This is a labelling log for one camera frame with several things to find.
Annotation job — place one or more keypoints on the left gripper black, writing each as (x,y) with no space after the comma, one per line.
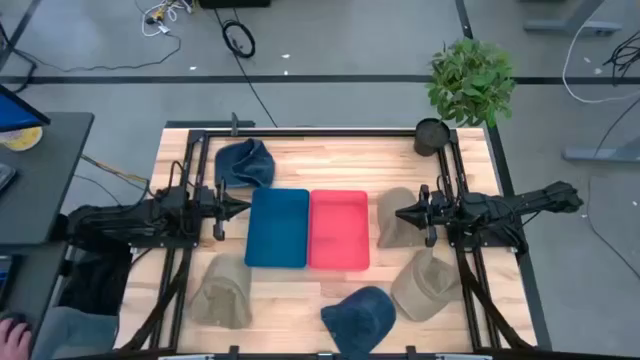
(219,230)

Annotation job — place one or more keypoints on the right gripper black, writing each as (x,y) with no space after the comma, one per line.
(430,235)

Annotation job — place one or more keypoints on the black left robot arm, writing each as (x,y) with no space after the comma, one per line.
(125,220)

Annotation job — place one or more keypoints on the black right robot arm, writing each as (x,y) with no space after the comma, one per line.
(500,207)

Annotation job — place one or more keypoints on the blue plastic bin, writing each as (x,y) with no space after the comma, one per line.
(277,227)

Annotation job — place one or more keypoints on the red plastic bin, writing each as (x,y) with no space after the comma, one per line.
(339,230)

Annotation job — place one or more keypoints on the black plant pot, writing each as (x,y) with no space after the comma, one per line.
(431,136)

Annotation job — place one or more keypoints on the green leafy plant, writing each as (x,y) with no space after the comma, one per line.
(470,80)

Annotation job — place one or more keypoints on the silver clamp plate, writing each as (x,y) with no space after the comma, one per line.
(185,357)
(462,357)

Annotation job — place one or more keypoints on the black bag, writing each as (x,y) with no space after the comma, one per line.
(97,282)

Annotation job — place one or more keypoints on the dark grey desk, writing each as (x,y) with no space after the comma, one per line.
(45,175)

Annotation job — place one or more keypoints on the grey table foot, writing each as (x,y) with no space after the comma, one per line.
(570,25)
(600,152)

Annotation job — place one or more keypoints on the person's leg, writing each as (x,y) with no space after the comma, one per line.
(75,332)

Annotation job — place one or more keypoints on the black box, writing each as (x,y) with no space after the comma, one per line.
(235,3)

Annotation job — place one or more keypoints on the yellow round disc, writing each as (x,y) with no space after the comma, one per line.
(25,140)

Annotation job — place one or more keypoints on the dark keyboard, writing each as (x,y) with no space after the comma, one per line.
(6,177)

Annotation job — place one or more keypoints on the computer monitor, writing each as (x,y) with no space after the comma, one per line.
(15,112)

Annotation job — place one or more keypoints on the black computer mouse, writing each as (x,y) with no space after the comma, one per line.
(15,316)

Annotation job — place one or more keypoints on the person's hand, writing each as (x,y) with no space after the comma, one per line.
(14,342)

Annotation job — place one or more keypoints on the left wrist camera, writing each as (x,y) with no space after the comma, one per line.
(206,195)

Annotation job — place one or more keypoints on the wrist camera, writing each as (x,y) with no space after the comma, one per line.
(206,195)
(441,201)

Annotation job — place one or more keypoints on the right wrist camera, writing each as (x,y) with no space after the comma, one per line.
(441,201)

